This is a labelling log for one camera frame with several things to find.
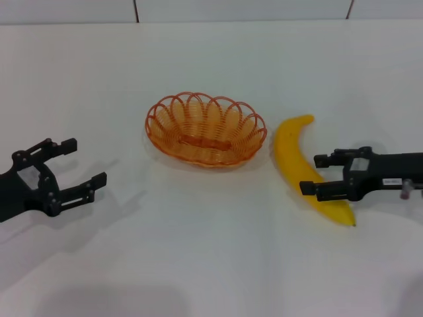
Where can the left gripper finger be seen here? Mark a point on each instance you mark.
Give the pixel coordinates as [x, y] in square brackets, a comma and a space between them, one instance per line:
[67, 146]
[82, 190]

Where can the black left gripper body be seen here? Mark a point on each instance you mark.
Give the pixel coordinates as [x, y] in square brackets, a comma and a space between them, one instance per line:
[26, 188]

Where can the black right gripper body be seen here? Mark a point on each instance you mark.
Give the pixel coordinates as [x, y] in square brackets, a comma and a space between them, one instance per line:
[390, 170]

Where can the yellow banana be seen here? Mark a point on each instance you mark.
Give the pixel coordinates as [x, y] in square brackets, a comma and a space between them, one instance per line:
[292, 148]

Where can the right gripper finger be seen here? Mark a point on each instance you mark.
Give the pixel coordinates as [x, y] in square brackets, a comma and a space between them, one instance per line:
[330, 191]
[325, 160]

